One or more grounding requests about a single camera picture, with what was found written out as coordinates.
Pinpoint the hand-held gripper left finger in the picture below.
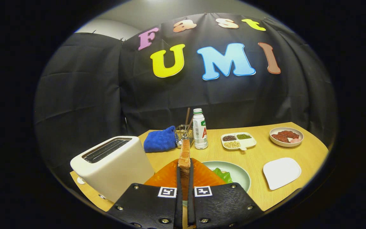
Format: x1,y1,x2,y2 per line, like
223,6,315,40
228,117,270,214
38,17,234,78
106,158,183,229

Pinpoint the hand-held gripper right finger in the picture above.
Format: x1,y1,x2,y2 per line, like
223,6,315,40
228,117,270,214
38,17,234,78
188,158,264,229

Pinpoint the toast bread slice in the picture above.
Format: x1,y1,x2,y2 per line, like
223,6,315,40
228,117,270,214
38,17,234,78
177,139,191,201

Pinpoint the green lettuce leaf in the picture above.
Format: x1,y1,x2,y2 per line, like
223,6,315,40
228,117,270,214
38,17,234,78
213,168,234,184

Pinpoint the pale green round plate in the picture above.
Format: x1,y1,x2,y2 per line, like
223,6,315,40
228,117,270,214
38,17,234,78
202,161,251,193

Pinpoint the cream toaster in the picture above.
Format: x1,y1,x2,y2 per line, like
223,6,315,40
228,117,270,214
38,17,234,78
70,136,155,203

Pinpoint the blue cloth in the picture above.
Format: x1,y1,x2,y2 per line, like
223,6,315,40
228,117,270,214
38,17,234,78
143,126,178,153

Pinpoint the white drink bottle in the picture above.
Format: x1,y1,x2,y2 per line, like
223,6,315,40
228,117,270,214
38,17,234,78
192,108,209,150

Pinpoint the clear utensil holder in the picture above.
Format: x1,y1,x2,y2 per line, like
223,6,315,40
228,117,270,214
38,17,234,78
175,124,195,149

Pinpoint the white divided dish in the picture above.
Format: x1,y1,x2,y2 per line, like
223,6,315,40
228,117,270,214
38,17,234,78
221,132,257,151

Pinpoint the white square plate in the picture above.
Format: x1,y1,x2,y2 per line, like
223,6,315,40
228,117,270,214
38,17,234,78
263,157,302,191

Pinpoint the beige round plate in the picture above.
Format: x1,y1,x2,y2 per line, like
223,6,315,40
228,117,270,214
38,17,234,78
269,127,304,148

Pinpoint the black backdrop cloth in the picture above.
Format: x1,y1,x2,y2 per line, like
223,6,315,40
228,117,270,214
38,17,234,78
34,13,338,178

